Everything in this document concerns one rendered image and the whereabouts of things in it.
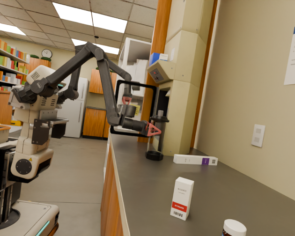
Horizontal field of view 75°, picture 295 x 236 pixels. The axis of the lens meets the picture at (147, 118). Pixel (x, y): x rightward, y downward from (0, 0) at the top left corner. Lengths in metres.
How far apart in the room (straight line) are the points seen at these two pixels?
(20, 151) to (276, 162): 1.45
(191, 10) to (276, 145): 0.89
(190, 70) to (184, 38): 0.20
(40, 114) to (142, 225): 1.05
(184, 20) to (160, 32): 0.38
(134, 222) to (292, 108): 0.85
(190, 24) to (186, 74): 0.30
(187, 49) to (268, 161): 0.76
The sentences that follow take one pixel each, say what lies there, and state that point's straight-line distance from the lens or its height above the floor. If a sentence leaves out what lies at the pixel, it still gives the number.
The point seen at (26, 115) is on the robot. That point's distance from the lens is 1.48.
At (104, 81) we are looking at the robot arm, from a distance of 1.10.
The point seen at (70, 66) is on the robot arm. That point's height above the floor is 1.38.
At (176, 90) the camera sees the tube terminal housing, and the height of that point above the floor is 1.35.
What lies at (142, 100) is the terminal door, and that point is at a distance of 1.46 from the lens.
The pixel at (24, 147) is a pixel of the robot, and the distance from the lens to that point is 1.47.
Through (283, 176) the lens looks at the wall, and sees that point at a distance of 1.09.
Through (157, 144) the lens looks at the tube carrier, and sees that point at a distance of 1.04.
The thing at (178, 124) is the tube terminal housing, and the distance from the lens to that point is 1.22.
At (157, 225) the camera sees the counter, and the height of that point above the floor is 0.94.
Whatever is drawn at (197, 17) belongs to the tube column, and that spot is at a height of 1.81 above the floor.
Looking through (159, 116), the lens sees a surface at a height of 1.18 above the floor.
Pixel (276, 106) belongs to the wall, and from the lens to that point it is 1.14.
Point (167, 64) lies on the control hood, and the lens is 1.20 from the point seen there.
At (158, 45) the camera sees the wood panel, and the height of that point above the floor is 1.71.
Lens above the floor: 1.22
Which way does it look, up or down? 3 degrees down
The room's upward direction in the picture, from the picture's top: 9 degrees clockwise
